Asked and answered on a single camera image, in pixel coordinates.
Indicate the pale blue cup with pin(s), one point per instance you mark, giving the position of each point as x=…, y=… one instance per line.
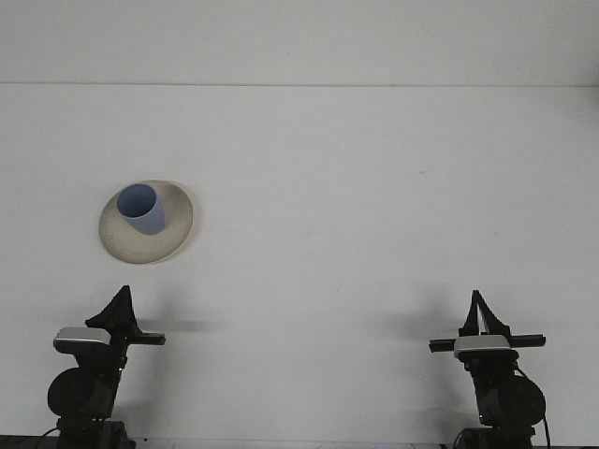
x=149, y=220

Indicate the pale round plate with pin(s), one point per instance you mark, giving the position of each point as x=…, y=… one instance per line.
x=140, y=245

